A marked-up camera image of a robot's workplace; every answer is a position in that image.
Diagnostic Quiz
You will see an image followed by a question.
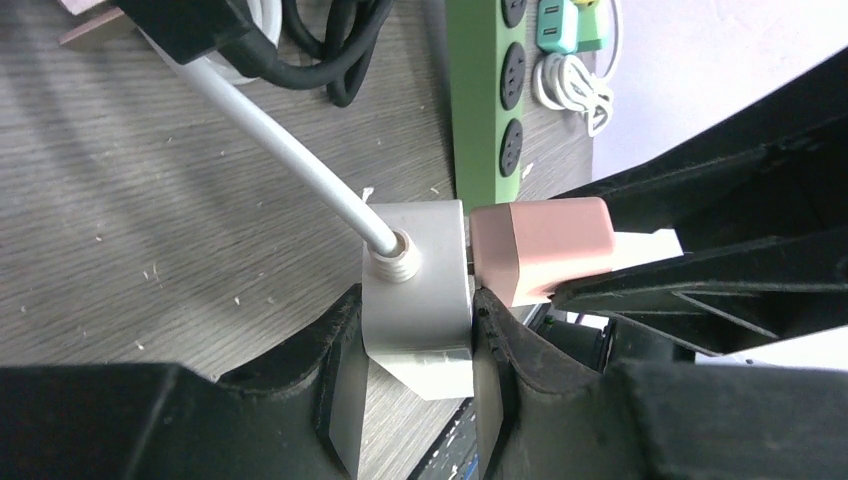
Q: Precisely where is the white purple strip cable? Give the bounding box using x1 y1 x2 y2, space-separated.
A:
531 0 625 138

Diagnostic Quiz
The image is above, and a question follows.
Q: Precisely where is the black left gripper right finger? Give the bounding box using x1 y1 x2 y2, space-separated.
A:
472 289 847 479

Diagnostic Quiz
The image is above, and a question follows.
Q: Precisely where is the teal plug adapter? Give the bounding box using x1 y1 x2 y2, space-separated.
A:
536 0 579 54

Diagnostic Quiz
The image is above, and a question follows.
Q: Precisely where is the dark green power strip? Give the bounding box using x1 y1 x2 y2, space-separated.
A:
446 0 528 212

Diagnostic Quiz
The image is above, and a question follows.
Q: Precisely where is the pink plug adapter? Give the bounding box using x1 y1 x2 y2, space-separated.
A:
469 197 616 307
57 0 136 51

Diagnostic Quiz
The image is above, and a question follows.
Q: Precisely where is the white power strip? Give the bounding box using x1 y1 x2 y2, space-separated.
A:
362 200 473 400

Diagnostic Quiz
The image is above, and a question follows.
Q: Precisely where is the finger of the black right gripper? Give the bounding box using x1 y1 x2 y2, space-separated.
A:
564 50 847 252
552 228 847 356

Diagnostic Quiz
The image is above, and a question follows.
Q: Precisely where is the green plug adapter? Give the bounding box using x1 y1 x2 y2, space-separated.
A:
575 0 611 53

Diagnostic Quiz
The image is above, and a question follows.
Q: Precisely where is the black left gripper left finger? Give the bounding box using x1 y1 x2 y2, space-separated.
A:
1 285 368 479

